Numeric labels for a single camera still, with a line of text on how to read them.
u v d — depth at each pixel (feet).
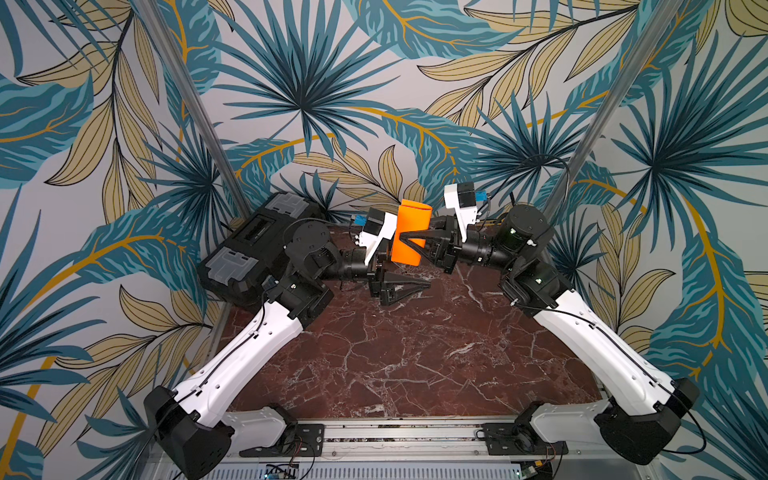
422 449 2.41
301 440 2.39
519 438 2.14
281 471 2.35
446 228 1.62
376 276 1.60
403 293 1.61
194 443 1.18
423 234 1.63
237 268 2.77
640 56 2.45
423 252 1.69
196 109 2.75
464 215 1.55
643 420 1.30
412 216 1.63
